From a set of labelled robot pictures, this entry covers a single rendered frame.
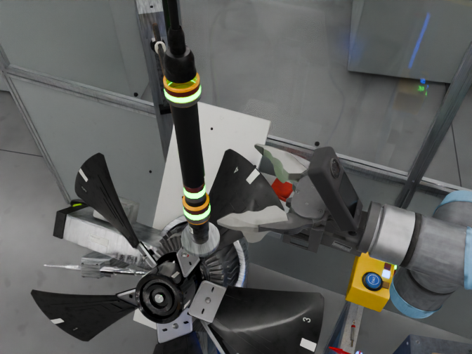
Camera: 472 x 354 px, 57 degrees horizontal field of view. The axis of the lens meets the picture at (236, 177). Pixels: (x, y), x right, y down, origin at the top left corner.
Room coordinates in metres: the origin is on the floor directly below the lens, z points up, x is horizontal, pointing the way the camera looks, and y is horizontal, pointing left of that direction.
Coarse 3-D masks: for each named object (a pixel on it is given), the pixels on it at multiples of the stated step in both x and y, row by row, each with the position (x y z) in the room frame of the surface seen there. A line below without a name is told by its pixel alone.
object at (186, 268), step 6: (180, 252) 0.52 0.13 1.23; (186, 252) 0.51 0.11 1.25; (180, 258) 0.50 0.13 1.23; (186, 258) 0.49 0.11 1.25; (192, 258) 0.48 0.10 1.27; (198, 258) 0.47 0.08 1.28; (180, 264) 0.48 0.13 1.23; (186, 264) 0.47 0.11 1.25; (192, 264) 0.46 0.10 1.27; (186, 270) 0.46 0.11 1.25; (186, 276) 0.44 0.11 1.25
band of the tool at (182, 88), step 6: (198, 78) 0.42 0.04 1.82; (168, 84) 0.43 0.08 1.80; (174, 84) 0.43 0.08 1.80; (180, 84) 0.44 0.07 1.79; (192, 84) 0.43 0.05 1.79; (198, 84) 0.41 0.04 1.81; (174, 90) 0.40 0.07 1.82; (180, 90) 0.40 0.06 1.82; (186, 90) 0.40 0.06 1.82; (198, 90) 0.41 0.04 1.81; (174, 96) 0.40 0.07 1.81; (174, 102) 0.40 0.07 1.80; (186, 102) 0.40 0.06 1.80
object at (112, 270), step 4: (68, 264) 0.57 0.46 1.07; (68, 268) 0.56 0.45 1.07; (72, 268) 0.56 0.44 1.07; (76, 268) 0.55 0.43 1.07; (80, 268) 0.55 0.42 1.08; (100, 268) 0.54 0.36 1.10; (104, 268) 0.54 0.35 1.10; (108, 268) 0.54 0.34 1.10; (112, 268) 0.54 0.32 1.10; (116, 268) 0.54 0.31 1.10; (120, 268) 0.54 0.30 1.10; (124, 268) 0.54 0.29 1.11; (128, 268) 0.54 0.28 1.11; (100, 272) 0.54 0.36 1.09; (104, 272) 0.53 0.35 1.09; (108, 272) 0.53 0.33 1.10; (112, 272) 0.53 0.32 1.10; (116, 272) 0.53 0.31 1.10; (120, 272) 0.53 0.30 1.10; (124, 272) 0.53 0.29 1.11; (128, 272) 0.53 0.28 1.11; (132, 272) 0.52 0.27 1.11; (136, 272) 0.52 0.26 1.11; (140, 272) 0.52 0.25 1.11; (144, 272) 0.52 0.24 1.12
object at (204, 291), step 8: (200, 288) 0.45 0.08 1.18; (208, 288) 0.45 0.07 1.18; (216, 288) 0.45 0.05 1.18; (224, 288) 0.45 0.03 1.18; (200, 296) 0.43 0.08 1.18; (208, 296) 0.43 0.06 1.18; (216, 296) 0.43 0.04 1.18; (192, 304) 0.41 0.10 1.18; (200, 304) 0.41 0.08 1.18; (208, 304) 0.41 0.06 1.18; (216, 304) 0.41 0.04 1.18; (192, 312) 0.39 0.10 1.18; (200, 312) 0.39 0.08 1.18; (208, 312) 0.39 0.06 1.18; (208, 320) 0.37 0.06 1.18
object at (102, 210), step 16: (96, 160) 0.64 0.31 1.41; (80, 176) 0.66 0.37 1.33; (96, 176) 0.63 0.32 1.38; (80, 192) 0.67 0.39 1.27; (96, 192) 0.62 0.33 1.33; (112, 192) 0.59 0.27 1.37; (96, 208) 0.63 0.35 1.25; (112, 208) 0.58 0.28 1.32; (112, 224) 0.60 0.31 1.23; (128, 224) 0.54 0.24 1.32; (128, 240) 0.55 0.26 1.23
